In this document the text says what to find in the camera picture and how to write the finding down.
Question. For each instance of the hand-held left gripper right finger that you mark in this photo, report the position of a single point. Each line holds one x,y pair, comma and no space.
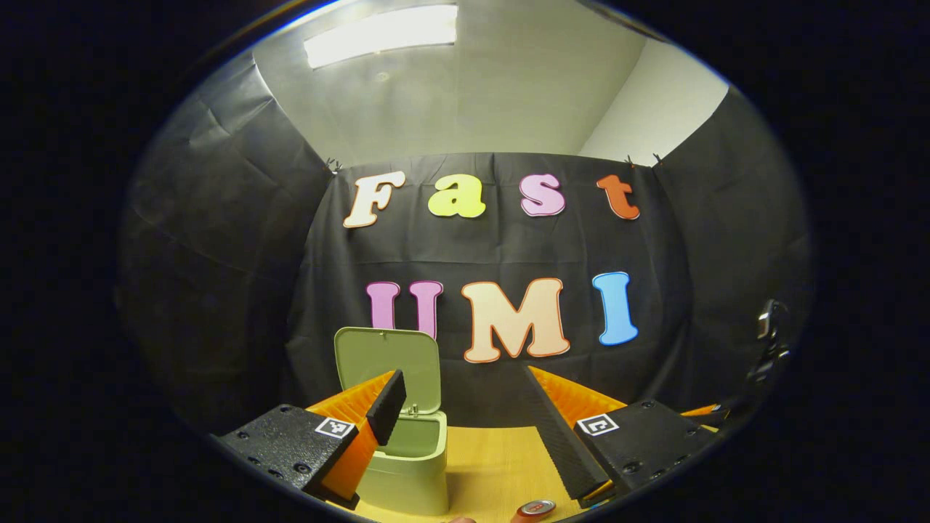
563,450

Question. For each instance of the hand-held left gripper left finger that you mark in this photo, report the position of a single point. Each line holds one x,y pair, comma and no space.
389,407

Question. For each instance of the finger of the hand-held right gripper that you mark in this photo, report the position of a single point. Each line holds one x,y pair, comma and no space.
701,411

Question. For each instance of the red pop can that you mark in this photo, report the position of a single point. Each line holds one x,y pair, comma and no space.
536,508

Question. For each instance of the green desktop garbage bin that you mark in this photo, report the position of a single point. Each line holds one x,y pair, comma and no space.
407,472

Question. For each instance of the wooden desktop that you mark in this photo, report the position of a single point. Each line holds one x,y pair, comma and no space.
494,465

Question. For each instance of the black backdrop cloth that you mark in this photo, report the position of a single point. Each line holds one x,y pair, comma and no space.
508,247

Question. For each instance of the ceiling light panel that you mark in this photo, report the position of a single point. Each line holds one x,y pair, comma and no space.
381,36

